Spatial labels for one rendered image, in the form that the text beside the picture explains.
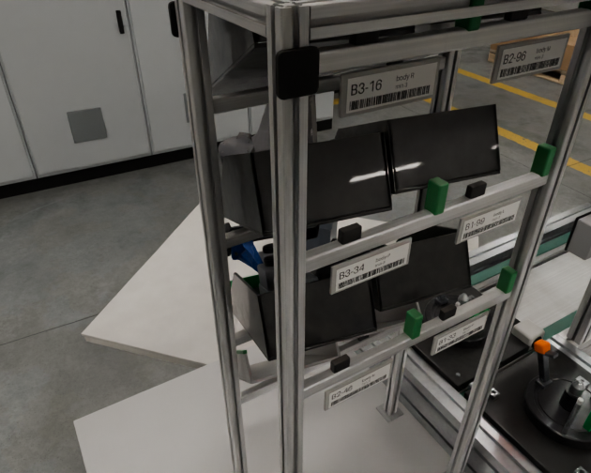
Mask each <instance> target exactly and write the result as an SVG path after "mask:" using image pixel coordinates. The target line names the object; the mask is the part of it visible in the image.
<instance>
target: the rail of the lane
mask: <svg viewBox="0 0 591 473"><path fill-rule="evenodd" d="M590 211H591V204H589V203H585V204H582V205H580V206H576V207H574V208H572V209H570V210H567V211H565V212H563V213H560V214H558V215H555V216H553V217H551V218H549V219H548V222H547V225H546V228H545V231H544V234H543V237H542V240H541V242H540V245H541V244H544V243H546V242H548V241H550V240H553V239H555V238H557V237H560V236H562V235H564V234H566V233H568V232H571V229H572V226H573V224H574V222H575V219H576V218H577V217H580V216H582V215H583V214H585V213H588V212H590ZM518 234H519V231H518V232H515V233H513V234H511V235H508V236H504V237H502V238H500V239H497V240H495V241H493V242H491V243H489V244H486V245H484V246H481V247H479V248H477V249H474V250H472V251H470V252H469V263H470V274H471V276H473V275H475V274H477V273H479V272H481V271H483V270H485V269H487V268H489V267H493V266H495V265H497V264H500V263H502V262H504V261H506V260H508V259H510V258H511V255H512V253H513V250H514V246H515V243H516V240H517V236H518Z"/></svg>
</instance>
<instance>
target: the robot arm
mask: <svg viewBox="0 0 591 473"><path fill-rule="evenodd" d="M315 96H316V95H310V96H308V144H311V143H317V123H316V102H315ZM268 149H270V130H269V103H268V104H267V105H266V107H265V111H264V114H263V117H262V121H261V124H260V127H259V129H258V131H257V133H256V134H255V135H254V136H252V137H251V134H250V133H246V132H239V133H238V135H237V136H234V137H231V138H228V139H226V140H224V141H223V142H221V143H220V145H219V148H218V151H219V154H220V160H221V163H223V156H229V155H235V154H243V153H250V152H256V151H263V150H268ZM224 226H225V233H228V232H231V231H234V230H237V229H240V228H243V226H241V225H237V226H233V227H231V225H230V223H229V222H226V223H224ZM319 226H320V225H317V226H312V227H308V228H306V240H309V239H314V238H317V237H318V232H319ZM269 238H273V235H271V236H263V237H260V238H257V239H254V240H252V241H249V242H245V243H242V244H239V245H236V246H233V247H231V248H228V249H227V255H228V256H230V255H232V259H233V260H239V261H241V262H243V263H245V264H246V265H248V266H250V267H251V268H253V269H254V270H255V271H257V272H258V268H257V266H258V265H260V264H263V261H262V259H261V257H260V255H259V253H258V252H257V250H256V248H255V246H254V244H253V242H254V241H259V240H264V239H269Z"/></svg>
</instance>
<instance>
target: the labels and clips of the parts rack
mask: <svg viewBox="0 0 591 473"><path fill-rule="evenodd" d="M283 1H290V0H182V2H185V3H187V4H189V5H192V6H194V7H196V8H199V9H201V10H203V11H206V12H208V13H210V14H213V15H215V16H217V17H220V18H222V19H223V20H226V21H228V22H230V23H234V24H236V25H239V26H241V27H243V28H246V29H248V30H250V31H252V32H254V33H256V34H259V35H261V36H263V37H266V7H265V4H266V3H274V2H276V3H278V4H283ZM168 10H169V17H170V25H171V31H172V35H173V36H174V37H177V38H179V36H178V28H177V20H176V12H175V4H174V1H171V2H170V3H169V4H168ZM481 17H482V16H478V17H472V18H465V19H459V20H456V21H455V27H456V26H459V27H462V28H465V29H466V30H467V31H468V32H469V31H476V30H478V29H479V27H480V22H481ZM569 36H570V33H565V34H560V35H554V36H549V37H544V38H534V39H529V40H524V41H519V42H513V43H509V44H503V45H498V46H497V50H496V54H495V58H494V62H493V67H492V75H491V79H490V84H496V83H501V82H504V81H509V80H513V79H517V78H522V77H525V76H530V75H534V74H538V73H542V72H546V71H551V70H555V69H560V68H561V65H562V61H563V58H564V54H565V51H566V48H567V45H568V39H569ZM378 40H379V31H373V32H367V33H360V34H353V35H349V43H350V44H353V45H361V44H367V43H374V42H378ZM275 60H276V94H277V97H278V98H279V99H282V100H286V99H294V98H299V97H304V96H308V95H313V94H315V93H316V92H317V91H318V88H319V61H320V52H319V49H318V48H317V47H315V46H305V47H299V48H293V49H286V50H281V51H278V52H277V54H276V58H275ZM440 61H441V57H440V56H436V57H431V58H425V59H420V60H415V61H410V62H404V63H403V60H401V61H395V62H389V63H386V66H383V67H379V68H373V69H363V70H359V71H353V72H348V73H343V74H341V82H340V101H339V118H344V117H347V116H352V115H356V114H364V113H367V112H372V111H376V110H381V109H385V108H389V107H393V106H397V105H402V104H405V103H410V102H414V101H418V100H423V99H430V98H434V96H435V90H436V85H437V78H438V72H439V67H440ZM555 152H556V147H555V146H552V145H549V144H546V143H543V144H540V145H538V147H537V150H536V154H535V157H534V160H533V163H532V166H531V170H530V172H533V173H536V174H538V175H540V176H541V177H544V176H546V175H548V174H549V172H550V170H551V167H552V164H553V158H554V155H555ZM448 185H449V184H448V183H447V182H446V181H445V180H443V179H441V178H440V177H435V178H431V179H430V180H429V183H428V188H427V194H426V200H425V206H424V209H427V210H429V211H430V212H431V213H432V214H433V215H434V216H436V215H439V214H442V213H443V212H444V209H445V204H446V199H447V191H448ZM486 187H487V183H486V182H484V181H482V180H480V181H478V182H475V183H472V184H469V185H467V188H466V193H465V196H466V197H467V198H469V199H473V198H476V197H479V196H481V195H483V194H485V190H486ZM522 198H523V197H522V196H518V197H515V198H513V199H510V200H507V201H505V202H503V203H500V204H498V205H495V206H491V207H488V208H485V209H483V210H480V211H478V212H476V213H473V214H470V215H468V216H465V217H462V218H460V221H459V226H458V230H457V235H456V238H455V244H459V243H461V242H464V241H465V240H468V239H470V238H473V237H477V236H479V235H482V234H484V233H487V232H489V231H491V230H493V229H496V228H498V227H501V226H503V225H506V224H508V223H511V222H513V221H516V218H517V215H518V212H519V208H520V205H521V201H522ZM361 230H362V226H361V225H360V224H358V223H357V222H356V223H353V224H350V225H347V226H344V227H342V228H340V229H339V231H338V241H339V242H340V244H341V245H344V244H347V243H349V242H352V241H355V240H358V239H361ZM411 244H412V238H411V237H408V238H406V239H403V240H401V241H398V242H395V243H393V244H390V245H387V246H385V247H383V248H380V249H378V250H375V251H372V252H368V253H365V254H362V255H360V256H358V257H355V258H353V259H350V260H347V261H345V262H342V263H339V264H337V265H335V266H332V267H331V269H330V288H329V294H330V295H333V294H335V293H338V292H340V291H342V290H344V289H347V288H349V287H352V286H354V285H357V284H359V283H362V282H365V281H367V280H370V279H372V278H375V277H377V276H380V275H382V274H385V273H387V272H389V271H391V270H393V269H396V268H398V267H402V266H405V265H407V264H408V262H409V255H410V250H411ZM517 273H518V271H516V270H515V269H513V268H512V267H510V266H505V267H502V269H501V272H500V276H499V279H498V282H497V285H496V288H498V289H500V290H501V291H503V292H504V293H505V294H507V293H509V292H511V291H512V288H513V285H514V283H515V280H516V277H517ZM488 314H489V311H486V312H484V313H481V314H479V315H476V316H474V317H472V318H470V319H468V320H466V321H464V322H462V323H460V324H459V325H457V326H455V327H453V328H450V329H448V330H446V331H444V332H442V333H440V334H438V335H436V336H434V338H433V343H432V351H431V356H433V355H435V354H437V353H439V352H441V351H442V350H444V349H446V348H448V347H450V346H452V345H453V344H455V343H458V342H460V341H462V340H464V339H466V338H468V337H469V336H471V335H473V334H475V333H477V332H479V331H481V330H483V329H484V328H485V324H486V321H487V317H488ZM422 320H423V315H422V314H421V313H420V312H419V311H417V310H416V309H415V308H414V309H411V310H409V311H407V312H406V317H405V323H404V329H403V332H404V333H406V334H407V335H408V336H409V337H410V338H411V339H412V340H414V339H415V338H417V337H419V335H420V330H421V325H422ZM400 329H402V326H398V327H395V328H390V329H386V330H383V331H379V332H376V333H373V334H370V335H366V336H363V337H359V338H357V339H354V340H352V341H351V342H349V343H345V344H343V345H341V346H339V349H340V353H341V356H340V357H338V358H336V359H333V360H331V361H328V362H325V363H322V364H318V365H315V366H311V367H309V368H306V369H304V374H307V373H309V372H312V371H314V370H316V369H318V368H320V367H322V366H324V365H326V364H328V363H330V370H331V371H332V372H333V374H335V373H337V372H339V371H341V370H343V369H345V368H348V367H349V366H350V358H349V356H348V354H350V353H352V352H354V351H356V350H357V349H359V348H362V347H364V346H366V345H368V344H370V343H373V342H375V341H378V340H380V339H382V338H384V337H386V336H387V335H389V334H391V333H394V332H396V331H398V330H400ZM392 361H393V359H388V360H386V361H384V362H382V363H380V364H378V365H376V366H374V367H372V368H370V369H369V370H367V371H365V372H363V373H361V374H358V375H356V376H354V377H352V378H350V379H348V380H346V381H344V382H342V383H340V384H339V385H337V386H335V387H333V388H331V389H328V390H326V391H325V400H324V410H325V411H327V410H328V409H330V408H332V407H334V406H335V405H337V404H340V403H342V402H344V401H346V400H348V399H350V398H352V397H354V396H356V395H358V394H359V393H361V392H362V391H364V390H366V389H369V388H371V387H373V386H375V385H377V384H379V383H381V382H383V381H385V380H387V379H389V377H390V374H391V368H392ZM277 387H278V377H274V378H270V379H267V380H265V381H263V382H261V383H259V384H257V385H255V386H252V387H250V388H248V389H245V390H243V391H240V394H241V404H243V403H245V402H248V401H250V400H252V399H254V398H256V397H258V396H260V395H262V394H265V393H267V392H269V391H271V390H272V389H275V388H277Z"/></svg>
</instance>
